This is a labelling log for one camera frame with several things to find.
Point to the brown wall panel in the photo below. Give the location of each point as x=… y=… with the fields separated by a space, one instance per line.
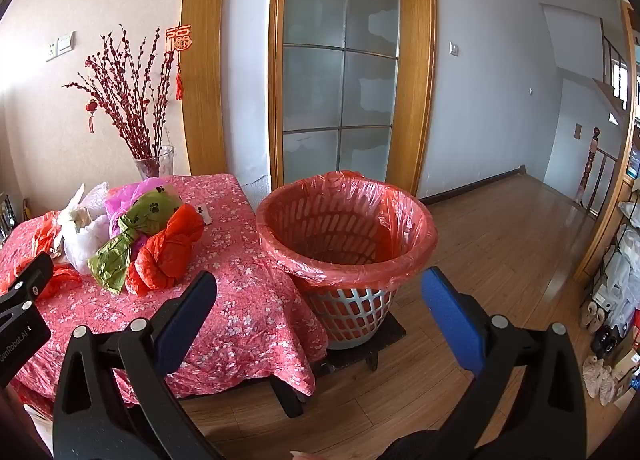
x=578 y=132

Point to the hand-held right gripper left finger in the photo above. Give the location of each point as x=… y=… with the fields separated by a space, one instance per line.
x=185 y=315

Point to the white wall outlet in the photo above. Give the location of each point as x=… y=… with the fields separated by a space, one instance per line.
x=52 y=52

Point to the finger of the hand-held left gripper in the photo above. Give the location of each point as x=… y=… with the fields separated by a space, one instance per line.
x=30 y=274

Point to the metal storage rack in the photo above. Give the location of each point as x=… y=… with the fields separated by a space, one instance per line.
x=622 y=265

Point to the wooden stair railing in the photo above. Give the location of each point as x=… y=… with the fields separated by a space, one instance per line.
x=594 y=150

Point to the red floral tablecloth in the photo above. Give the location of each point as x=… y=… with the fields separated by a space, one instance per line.
x=240 y=280

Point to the white plastic basket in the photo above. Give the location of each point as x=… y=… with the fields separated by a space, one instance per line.
x=350 y=320

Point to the small red lantern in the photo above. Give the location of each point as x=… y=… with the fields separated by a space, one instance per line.
x=91 y=106

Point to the black shoe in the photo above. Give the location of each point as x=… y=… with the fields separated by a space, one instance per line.
x=606 y=340

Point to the beige slipper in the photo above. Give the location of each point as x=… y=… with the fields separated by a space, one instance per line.
x=597 y=380
x=595 y=315

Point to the clear glass vase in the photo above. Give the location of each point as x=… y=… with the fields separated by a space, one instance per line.
x=155 y=165

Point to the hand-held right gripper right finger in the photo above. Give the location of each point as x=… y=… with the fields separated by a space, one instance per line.
x=450 y=320

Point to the frosted glass door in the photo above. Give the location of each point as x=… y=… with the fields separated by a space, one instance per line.
x=320 y=90

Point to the white wall switch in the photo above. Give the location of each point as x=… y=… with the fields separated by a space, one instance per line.
x=66 y=42

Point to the thin red plastic bag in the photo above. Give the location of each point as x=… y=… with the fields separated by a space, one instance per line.
x=47 y=232

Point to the pink plastic bag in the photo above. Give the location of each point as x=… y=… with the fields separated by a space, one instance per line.
x=127 y=195

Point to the green paw print paper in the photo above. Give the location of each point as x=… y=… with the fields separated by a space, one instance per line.
x=112 y=260

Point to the red hanging knot ornament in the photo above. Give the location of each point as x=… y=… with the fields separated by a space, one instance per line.
x=178 y=38

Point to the red berry branches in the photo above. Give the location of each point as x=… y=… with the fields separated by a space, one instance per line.
x=132 y=105

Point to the white plastic bag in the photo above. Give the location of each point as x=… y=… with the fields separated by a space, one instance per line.
x=87 y=240

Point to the black low stand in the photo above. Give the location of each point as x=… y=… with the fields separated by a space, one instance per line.
x=385 y=335

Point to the wooden door frame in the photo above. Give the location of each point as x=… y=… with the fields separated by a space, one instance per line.
x=205 y=65

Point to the bulky red plastic bag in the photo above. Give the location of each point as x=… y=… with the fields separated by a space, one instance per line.
x=165 y=255

